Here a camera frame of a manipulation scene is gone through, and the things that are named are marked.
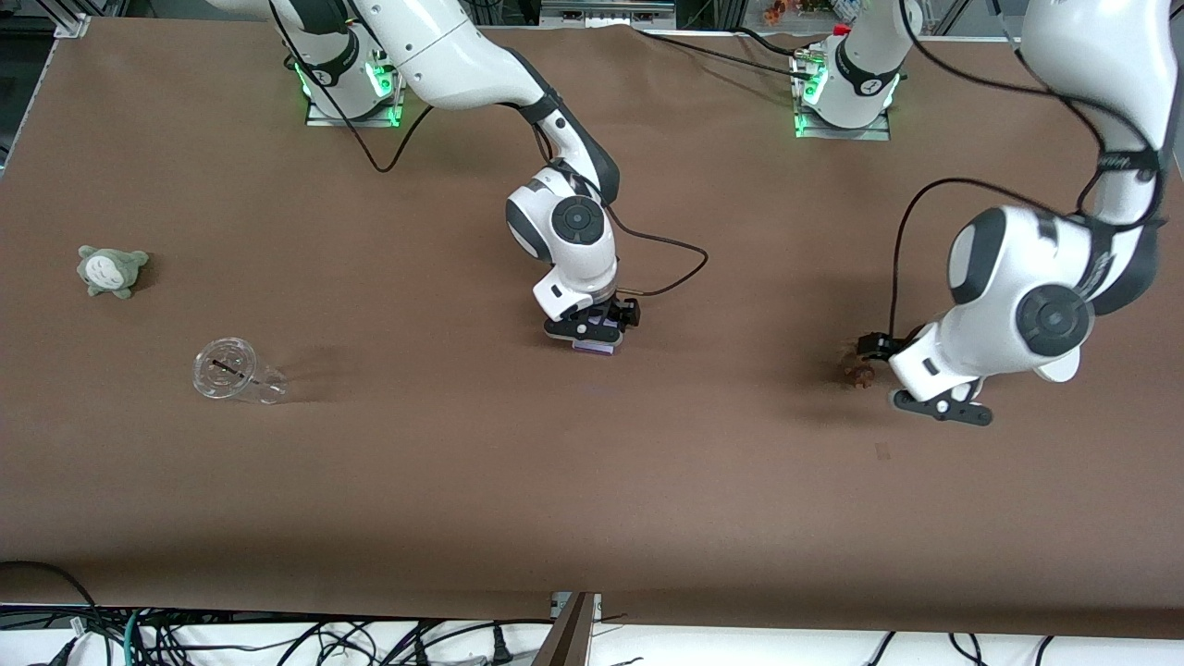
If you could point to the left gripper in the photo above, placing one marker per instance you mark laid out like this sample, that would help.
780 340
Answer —
873 346

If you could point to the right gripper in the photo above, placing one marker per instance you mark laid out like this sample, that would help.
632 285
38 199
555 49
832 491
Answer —
625 312

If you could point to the brown lion statue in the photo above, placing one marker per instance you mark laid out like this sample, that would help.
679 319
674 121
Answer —
860 372

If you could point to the lilac phone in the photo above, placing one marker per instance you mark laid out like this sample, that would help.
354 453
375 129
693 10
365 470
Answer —
597 348

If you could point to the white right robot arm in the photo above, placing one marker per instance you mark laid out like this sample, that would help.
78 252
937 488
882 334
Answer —
573 222

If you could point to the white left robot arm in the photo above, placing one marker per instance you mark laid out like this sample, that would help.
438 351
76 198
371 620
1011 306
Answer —
1017 268

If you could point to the brown wooden beam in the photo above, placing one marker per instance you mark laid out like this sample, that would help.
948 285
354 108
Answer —
566 638

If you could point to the orange toy figure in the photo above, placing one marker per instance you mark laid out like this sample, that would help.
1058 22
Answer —
775 11

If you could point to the clear plastic cup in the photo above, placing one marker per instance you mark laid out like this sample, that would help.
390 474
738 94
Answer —
227 370

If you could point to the grey totoro plush toy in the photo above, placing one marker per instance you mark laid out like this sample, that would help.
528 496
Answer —
113 270

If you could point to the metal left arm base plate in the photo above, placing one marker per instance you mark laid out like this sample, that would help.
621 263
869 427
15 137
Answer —
846 133

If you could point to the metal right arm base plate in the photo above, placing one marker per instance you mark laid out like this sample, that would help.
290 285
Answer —
400 102

